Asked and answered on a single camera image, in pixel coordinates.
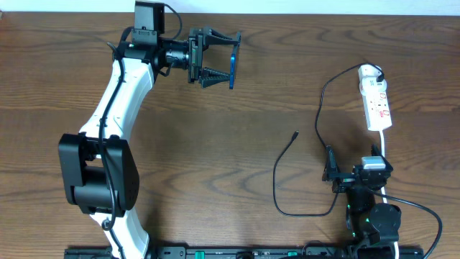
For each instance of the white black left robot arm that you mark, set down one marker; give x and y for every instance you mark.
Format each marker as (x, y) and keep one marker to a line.
(99, 172)

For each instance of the white power strip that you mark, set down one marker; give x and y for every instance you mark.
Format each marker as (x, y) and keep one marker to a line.
(373, 86)

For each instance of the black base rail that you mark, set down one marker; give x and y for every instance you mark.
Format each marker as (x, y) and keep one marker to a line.
(315, 251)

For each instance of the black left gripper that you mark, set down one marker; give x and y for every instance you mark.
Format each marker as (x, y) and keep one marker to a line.
(193, 55)

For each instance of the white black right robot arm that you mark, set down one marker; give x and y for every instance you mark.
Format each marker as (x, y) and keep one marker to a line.
(374, 224)

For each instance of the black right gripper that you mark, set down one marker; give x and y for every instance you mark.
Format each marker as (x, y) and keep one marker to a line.
(348, 182)

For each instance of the blue Galaxy smartphone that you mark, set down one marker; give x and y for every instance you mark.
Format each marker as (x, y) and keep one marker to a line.
(232, 71)

